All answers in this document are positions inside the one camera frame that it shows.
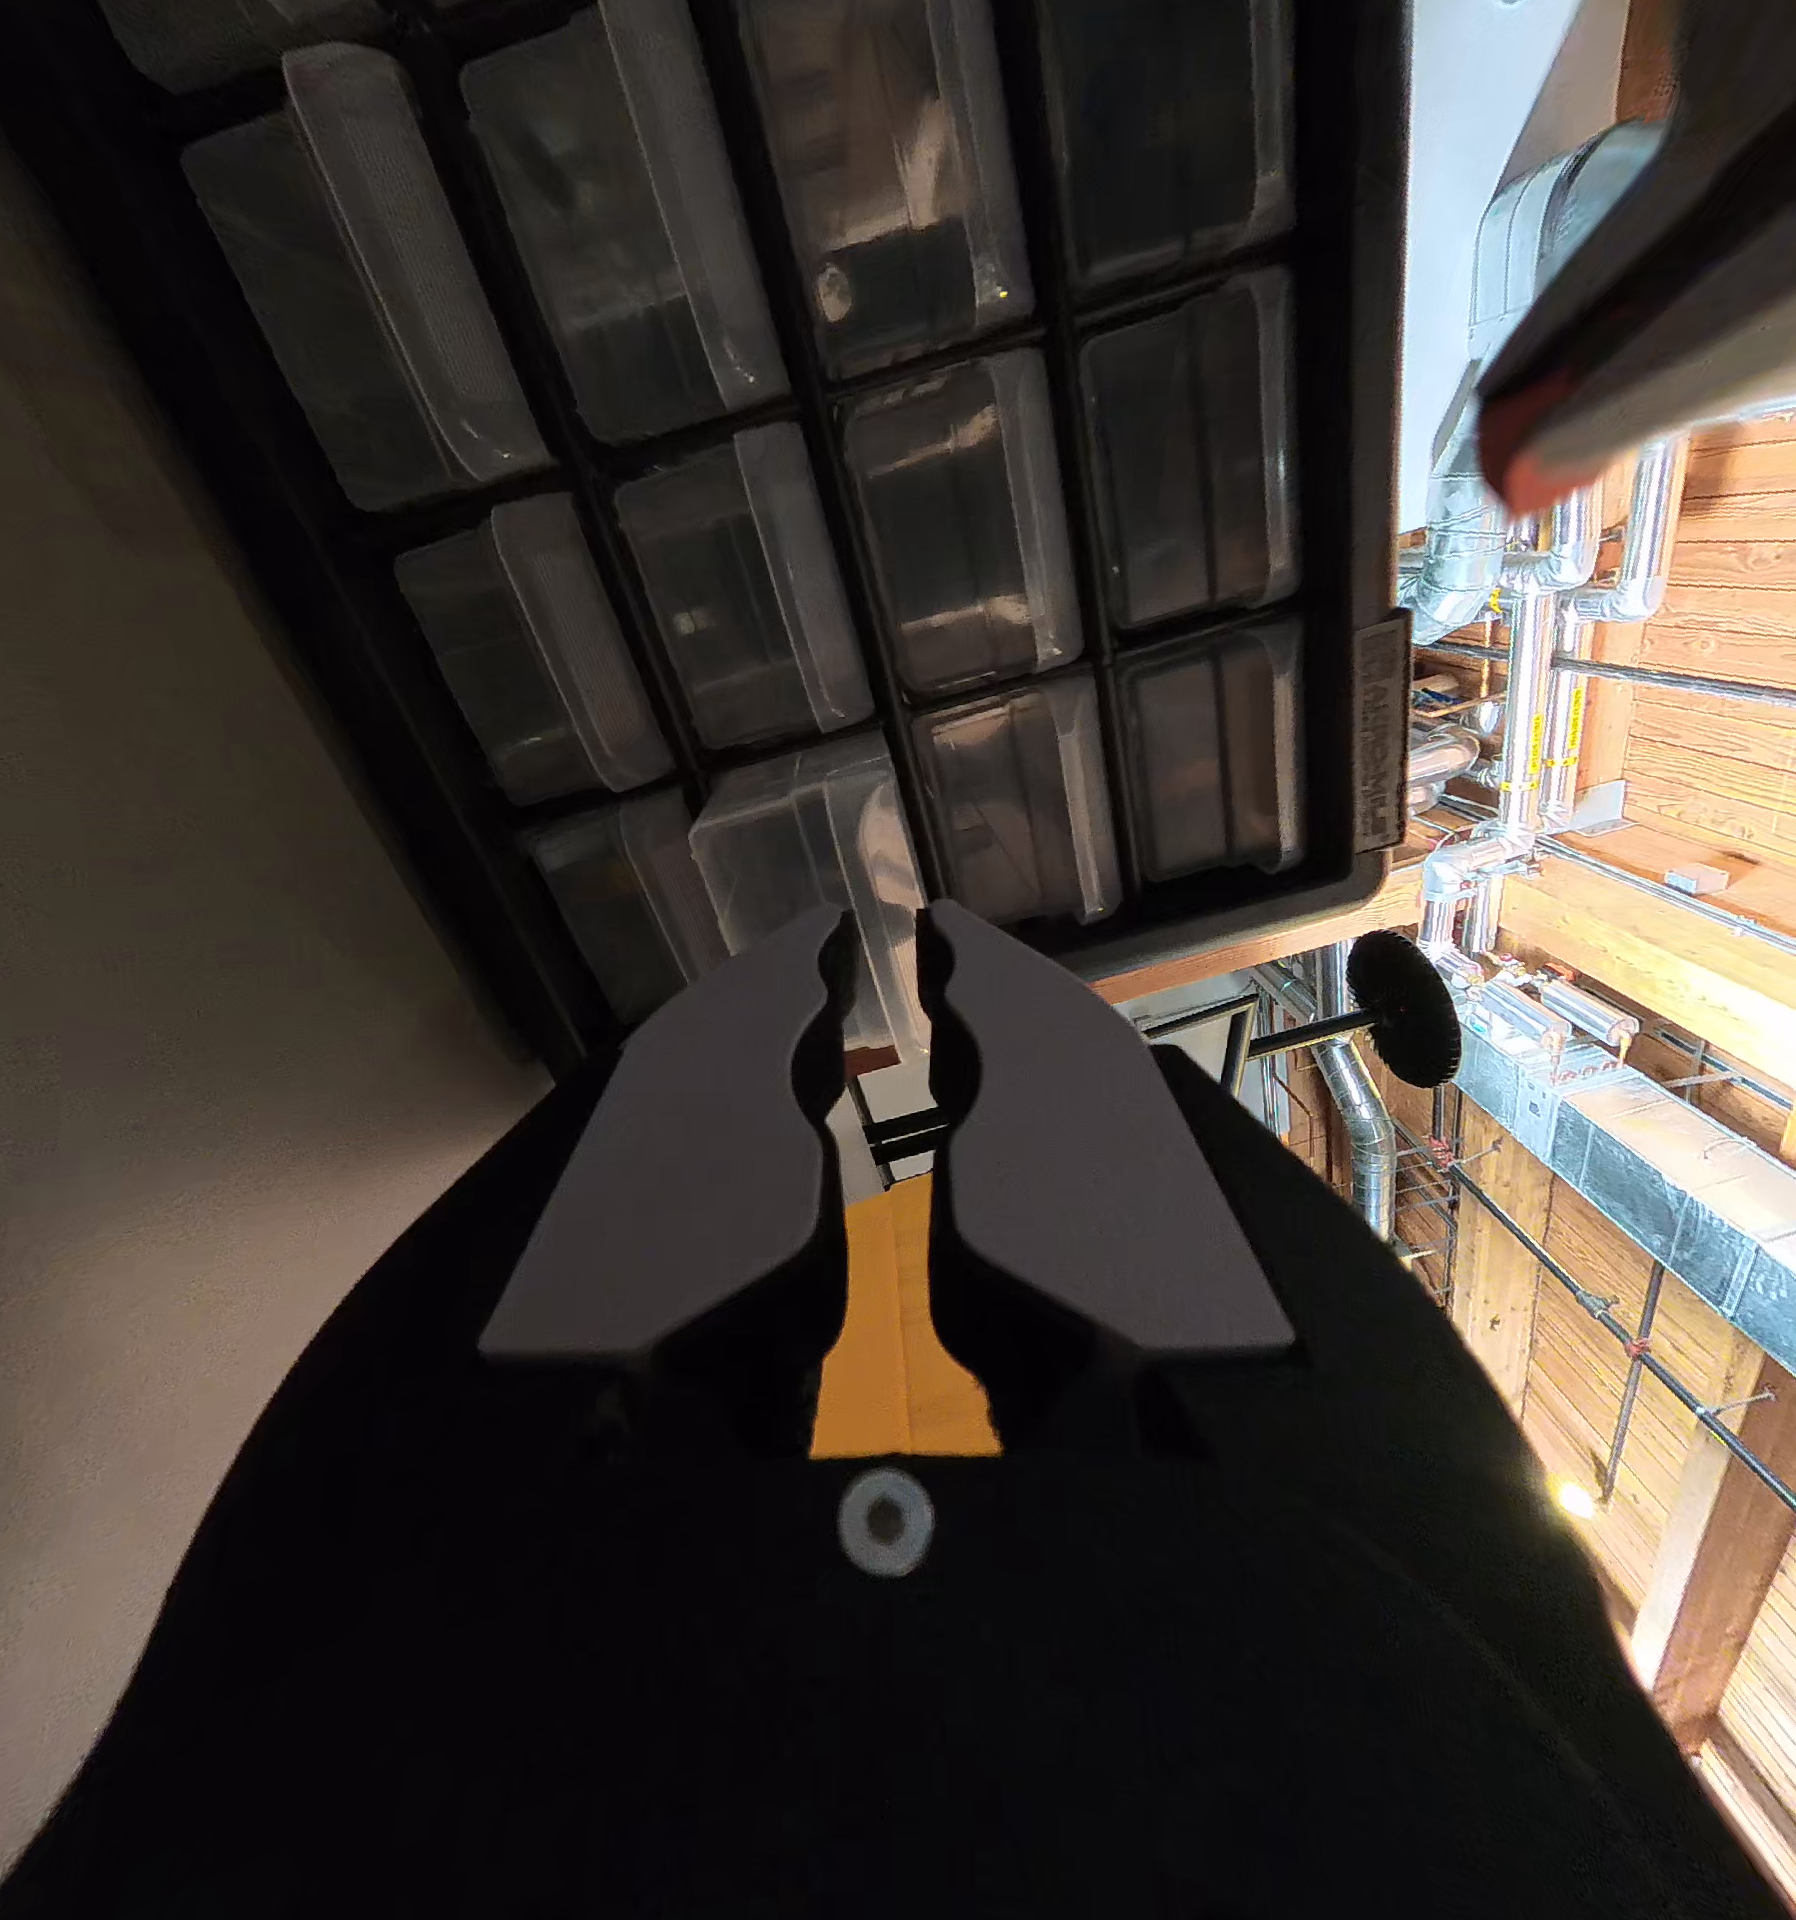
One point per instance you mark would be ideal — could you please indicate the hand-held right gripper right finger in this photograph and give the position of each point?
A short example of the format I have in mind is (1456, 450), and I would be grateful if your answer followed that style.
(1109, 1201)

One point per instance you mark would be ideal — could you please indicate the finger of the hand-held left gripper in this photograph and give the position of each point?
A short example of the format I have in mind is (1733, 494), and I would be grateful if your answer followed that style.
(1694, 285)

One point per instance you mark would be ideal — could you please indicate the silver pipe bundle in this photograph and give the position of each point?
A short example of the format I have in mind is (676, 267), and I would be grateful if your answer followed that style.
(1530, 454)

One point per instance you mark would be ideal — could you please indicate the black drawer cabinet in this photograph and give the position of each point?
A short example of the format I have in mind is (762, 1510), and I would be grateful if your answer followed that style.
(120, 511)

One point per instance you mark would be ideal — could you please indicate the black round ribbed disc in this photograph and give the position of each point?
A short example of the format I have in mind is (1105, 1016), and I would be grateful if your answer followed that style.
(1404, 1007)

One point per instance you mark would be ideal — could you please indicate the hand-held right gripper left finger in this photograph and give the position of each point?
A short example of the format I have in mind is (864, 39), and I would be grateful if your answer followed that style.
(659, 1201)

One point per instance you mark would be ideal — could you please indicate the metal air duct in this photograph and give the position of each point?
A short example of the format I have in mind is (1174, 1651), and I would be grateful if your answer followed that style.
(1680, 1169)

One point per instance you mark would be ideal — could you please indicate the yellow plastic bin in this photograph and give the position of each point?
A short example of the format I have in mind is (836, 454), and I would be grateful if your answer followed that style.
(899, 1350)

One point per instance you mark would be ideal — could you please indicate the clear plastic drawer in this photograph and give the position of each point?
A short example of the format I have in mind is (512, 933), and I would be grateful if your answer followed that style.
(792, 841)

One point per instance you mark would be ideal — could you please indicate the wooden ceiling beam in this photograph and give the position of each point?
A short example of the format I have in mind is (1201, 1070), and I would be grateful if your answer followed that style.
(1258, 937)

